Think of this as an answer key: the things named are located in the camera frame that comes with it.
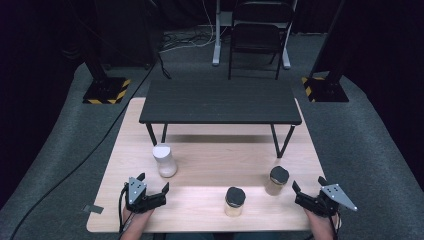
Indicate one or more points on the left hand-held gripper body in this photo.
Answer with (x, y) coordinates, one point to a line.
(135, 191)

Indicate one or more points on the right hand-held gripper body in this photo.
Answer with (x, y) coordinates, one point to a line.
(333, 195)

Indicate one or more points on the black-lid jar of tan powder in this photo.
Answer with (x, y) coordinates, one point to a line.
(235, 200)
(277, 178)

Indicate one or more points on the white-lid jar of white powder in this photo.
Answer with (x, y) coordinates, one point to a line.
(165, 162)

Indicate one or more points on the black shelf with metal legs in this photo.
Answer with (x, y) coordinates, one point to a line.
(220, 100)

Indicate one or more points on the person's left hand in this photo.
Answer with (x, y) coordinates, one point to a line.
(136, 218)

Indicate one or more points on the person's right hand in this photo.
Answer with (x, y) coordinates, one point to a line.
(321, 222)

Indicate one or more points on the grey tape strip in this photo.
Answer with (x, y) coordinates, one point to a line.
(93, 209)

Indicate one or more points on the black stand with striped base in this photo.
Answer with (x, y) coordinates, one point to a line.
(106, 90)
(328, 90)

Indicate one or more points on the white desk leg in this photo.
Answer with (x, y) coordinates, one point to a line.
(217, 50)
(286, 60)

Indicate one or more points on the black folding chair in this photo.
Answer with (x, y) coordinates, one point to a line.
(256, 36)

